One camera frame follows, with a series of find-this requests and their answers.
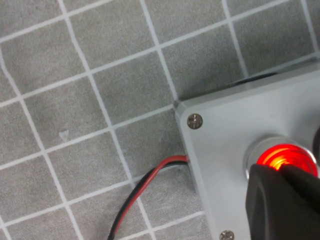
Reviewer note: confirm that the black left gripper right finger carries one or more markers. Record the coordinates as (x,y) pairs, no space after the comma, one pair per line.
(305,181)

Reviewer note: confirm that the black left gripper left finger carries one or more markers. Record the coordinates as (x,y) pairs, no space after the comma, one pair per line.
(270,212)

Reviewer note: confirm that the red illuminated push button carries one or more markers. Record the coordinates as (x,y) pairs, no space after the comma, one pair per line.
(275,155)

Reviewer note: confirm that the grey button box black base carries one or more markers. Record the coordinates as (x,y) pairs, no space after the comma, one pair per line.
(225,150)

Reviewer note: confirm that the grey white-grid tablecloth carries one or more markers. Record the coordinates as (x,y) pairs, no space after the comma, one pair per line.
(100,100)

